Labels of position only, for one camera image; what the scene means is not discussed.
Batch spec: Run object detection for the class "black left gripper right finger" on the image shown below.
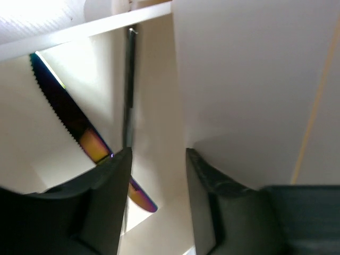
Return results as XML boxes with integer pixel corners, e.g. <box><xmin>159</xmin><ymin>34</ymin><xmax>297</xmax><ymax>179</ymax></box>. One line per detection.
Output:
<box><xmin>186</xmin><ymin>148</ymin><xmax>339</xmax><ymax>254</ymax></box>

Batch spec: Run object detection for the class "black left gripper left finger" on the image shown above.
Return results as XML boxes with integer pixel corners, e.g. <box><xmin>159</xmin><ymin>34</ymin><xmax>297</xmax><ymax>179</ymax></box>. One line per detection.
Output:
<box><xmin>1</xmin><ymin>148</ymin><xmax>132</xmax><ymax>254</ymax></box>

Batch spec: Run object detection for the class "rainbow iridescent knife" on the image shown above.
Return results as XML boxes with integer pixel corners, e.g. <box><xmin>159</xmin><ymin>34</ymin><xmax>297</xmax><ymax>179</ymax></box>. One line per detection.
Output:
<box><xmin>28</xmin><ymin>52</ymin><xmax>159</xmax><ymax>214</ymax></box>

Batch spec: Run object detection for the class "white drawer box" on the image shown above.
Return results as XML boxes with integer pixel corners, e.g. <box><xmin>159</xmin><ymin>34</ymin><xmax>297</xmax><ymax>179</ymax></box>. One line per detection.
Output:
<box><xmin>1</xmin><ymin>1</ymin><xmax>339</xmax><ymax>254</ymax></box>

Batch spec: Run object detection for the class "dark utensil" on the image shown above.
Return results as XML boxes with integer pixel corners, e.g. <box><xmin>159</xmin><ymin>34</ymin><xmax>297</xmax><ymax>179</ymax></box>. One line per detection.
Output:
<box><xmin>122</xmin><ymin>24</ymin><xmax>138</xmax><ymax>147</ymax></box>

